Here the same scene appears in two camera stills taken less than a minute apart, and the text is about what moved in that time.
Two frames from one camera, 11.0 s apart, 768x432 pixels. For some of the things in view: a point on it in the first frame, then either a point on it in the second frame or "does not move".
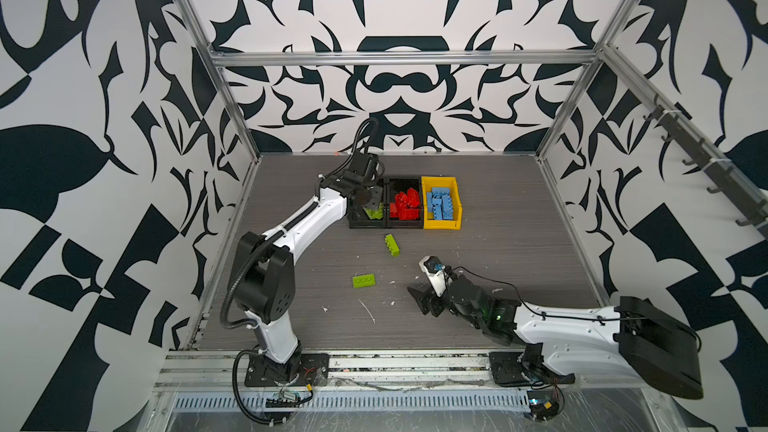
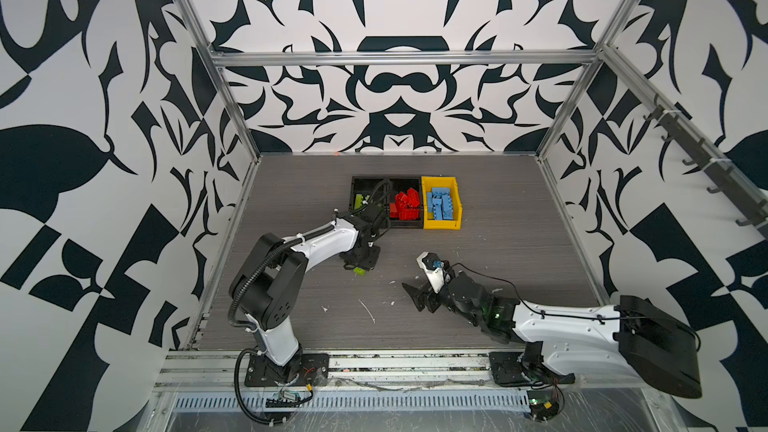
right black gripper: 426,299 does not move
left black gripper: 377,194 -> 370,263
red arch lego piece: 406,206 does not move
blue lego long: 440,203 does not move
